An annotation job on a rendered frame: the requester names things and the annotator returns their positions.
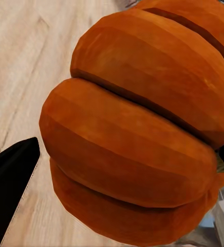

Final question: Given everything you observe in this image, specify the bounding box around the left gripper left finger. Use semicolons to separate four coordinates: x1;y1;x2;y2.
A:
0;137;40;244

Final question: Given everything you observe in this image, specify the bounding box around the pumpkin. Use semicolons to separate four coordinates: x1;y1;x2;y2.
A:
39;0;224;247

